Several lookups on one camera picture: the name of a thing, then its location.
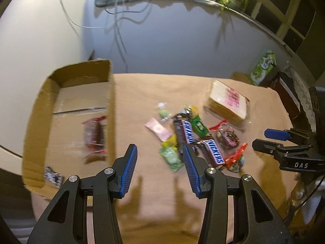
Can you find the dark green snack packet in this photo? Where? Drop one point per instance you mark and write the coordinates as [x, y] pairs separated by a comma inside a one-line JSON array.
[[199, 125]]

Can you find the yellow snack packet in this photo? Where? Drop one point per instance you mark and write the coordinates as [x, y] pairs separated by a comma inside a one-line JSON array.
[[194, 110]]

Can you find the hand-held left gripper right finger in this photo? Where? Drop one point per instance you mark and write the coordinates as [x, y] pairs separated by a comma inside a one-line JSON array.
[[190, 167]]

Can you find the black white snack packet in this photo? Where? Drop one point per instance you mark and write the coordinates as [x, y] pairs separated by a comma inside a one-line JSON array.
[[53, 176]]

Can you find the green white carton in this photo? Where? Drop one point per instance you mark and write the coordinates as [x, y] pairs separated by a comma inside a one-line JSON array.
[[264, 67]]

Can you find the pink candy wrapper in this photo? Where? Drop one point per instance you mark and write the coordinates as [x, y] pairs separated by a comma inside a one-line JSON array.
[[157, 128]]

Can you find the cream window frame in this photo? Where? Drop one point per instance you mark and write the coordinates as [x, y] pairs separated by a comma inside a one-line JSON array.
[[264, 5]]

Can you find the bagged sliced bread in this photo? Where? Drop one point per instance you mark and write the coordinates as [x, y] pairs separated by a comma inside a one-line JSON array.
[[226, 101]]

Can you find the dark brown cabinet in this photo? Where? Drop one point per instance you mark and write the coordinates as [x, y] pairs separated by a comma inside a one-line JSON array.
[[284, 94]]

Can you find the red green snack packet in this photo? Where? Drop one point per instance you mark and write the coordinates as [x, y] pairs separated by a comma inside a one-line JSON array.
[[236, 159]]

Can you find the clear wrapped green candy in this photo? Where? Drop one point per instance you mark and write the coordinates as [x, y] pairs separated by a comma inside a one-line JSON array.
[[163, 112]]

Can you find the red packet with dark snacks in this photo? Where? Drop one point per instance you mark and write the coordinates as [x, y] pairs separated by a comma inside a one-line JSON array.
[[228, 136]]

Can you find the light green snack packet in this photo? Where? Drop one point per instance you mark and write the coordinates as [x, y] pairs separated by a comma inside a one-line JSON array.
[[171, 156]]

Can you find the small cardboard box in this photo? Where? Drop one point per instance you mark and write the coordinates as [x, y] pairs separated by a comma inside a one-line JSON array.
[[240, 77]]

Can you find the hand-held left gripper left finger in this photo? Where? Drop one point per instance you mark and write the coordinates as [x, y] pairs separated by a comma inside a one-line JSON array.
[[129, 167]]

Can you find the brown chocolate bar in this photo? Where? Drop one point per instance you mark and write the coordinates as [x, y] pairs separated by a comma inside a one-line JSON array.
[[214, 153], [186, 132]]

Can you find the red clear snack packet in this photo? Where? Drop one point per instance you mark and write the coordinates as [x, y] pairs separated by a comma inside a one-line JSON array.
[[94, 134]]

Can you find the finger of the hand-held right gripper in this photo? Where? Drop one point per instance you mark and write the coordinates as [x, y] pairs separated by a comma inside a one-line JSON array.
[[275, 134], [266, 146]]

